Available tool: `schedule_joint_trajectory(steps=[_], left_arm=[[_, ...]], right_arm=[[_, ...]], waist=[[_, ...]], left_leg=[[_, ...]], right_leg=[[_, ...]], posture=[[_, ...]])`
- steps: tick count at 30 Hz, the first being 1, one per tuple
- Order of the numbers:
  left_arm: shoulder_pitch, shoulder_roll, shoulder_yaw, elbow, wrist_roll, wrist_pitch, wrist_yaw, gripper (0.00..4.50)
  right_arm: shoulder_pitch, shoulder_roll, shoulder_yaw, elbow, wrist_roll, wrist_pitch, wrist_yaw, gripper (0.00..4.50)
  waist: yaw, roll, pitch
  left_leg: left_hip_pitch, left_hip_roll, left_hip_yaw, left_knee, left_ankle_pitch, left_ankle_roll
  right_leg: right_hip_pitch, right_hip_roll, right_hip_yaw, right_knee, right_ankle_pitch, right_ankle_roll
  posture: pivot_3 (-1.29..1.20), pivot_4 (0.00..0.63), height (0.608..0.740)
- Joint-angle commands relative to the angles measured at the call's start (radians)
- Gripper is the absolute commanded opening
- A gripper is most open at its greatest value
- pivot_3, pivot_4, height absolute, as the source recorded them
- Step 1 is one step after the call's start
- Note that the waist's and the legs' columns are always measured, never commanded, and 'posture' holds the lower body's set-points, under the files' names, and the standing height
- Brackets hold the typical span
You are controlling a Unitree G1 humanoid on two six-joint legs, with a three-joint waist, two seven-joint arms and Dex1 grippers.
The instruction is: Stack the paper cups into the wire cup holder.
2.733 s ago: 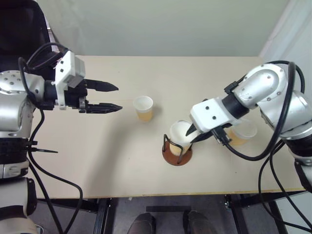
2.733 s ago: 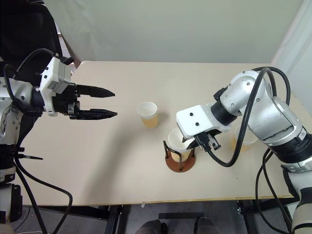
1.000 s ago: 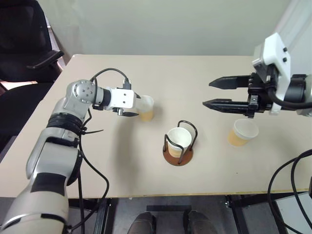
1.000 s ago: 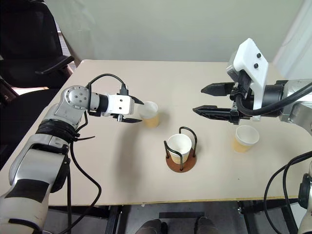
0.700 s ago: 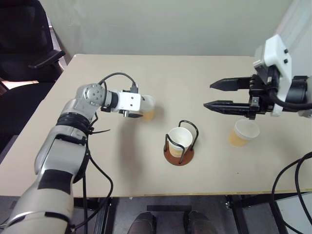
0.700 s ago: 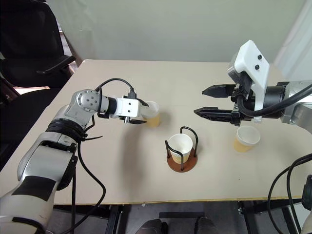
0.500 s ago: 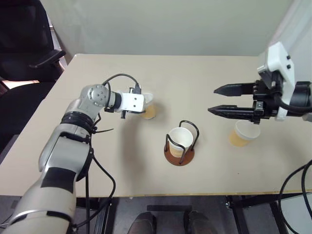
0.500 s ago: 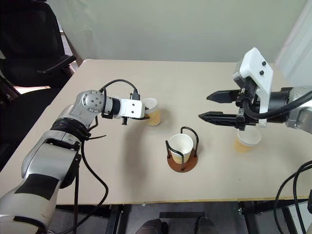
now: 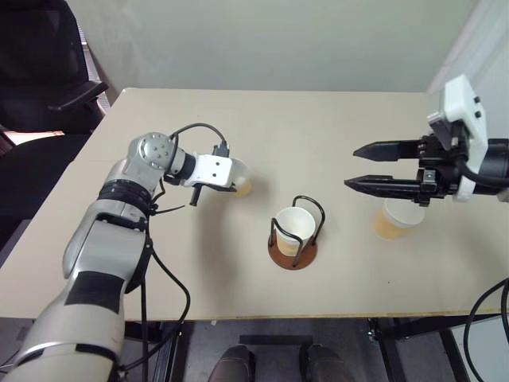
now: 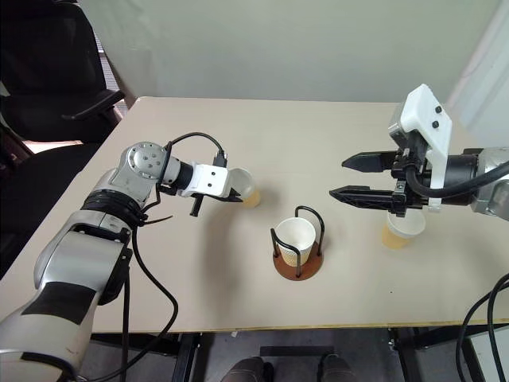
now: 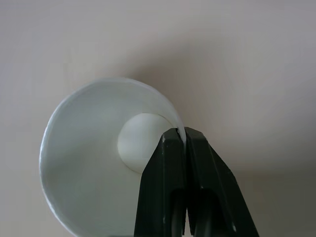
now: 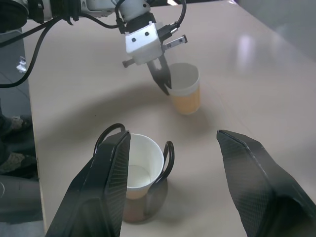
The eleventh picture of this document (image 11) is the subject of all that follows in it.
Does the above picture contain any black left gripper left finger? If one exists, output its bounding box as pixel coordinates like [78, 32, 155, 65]
[133, 127, 188, 237]

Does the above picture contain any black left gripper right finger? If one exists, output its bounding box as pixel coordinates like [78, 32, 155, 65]
[184, 126, 260, 237]

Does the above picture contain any white paper cup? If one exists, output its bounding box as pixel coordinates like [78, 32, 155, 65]
[39, 77, 186, 237]

